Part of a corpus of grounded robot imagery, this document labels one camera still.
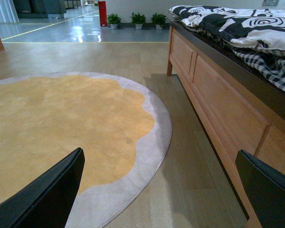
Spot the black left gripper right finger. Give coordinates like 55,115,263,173
235,150,285,228

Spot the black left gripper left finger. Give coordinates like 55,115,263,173
0,148,85,228

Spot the yellow and grey round rug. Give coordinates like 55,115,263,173
0,72,172,228

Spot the black white checkered sheet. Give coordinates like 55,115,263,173
193,28,285,92

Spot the black and white patterned quilt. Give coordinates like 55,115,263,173
169,5,285,51

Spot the dark office counter desk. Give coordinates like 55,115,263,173
13,0,67,19

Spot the middle potted plant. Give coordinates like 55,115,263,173
130,12,146,30

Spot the red fire extinguisher cabinet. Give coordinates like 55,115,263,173
98,0,107,27

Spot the wooden bed frame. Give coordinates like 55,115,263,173
167,21,285,228

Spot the small potted plant by wall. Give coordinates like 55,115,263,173
107,13,122,29

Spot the right potted plant by wall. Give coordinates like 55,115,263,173
151,13,168,30

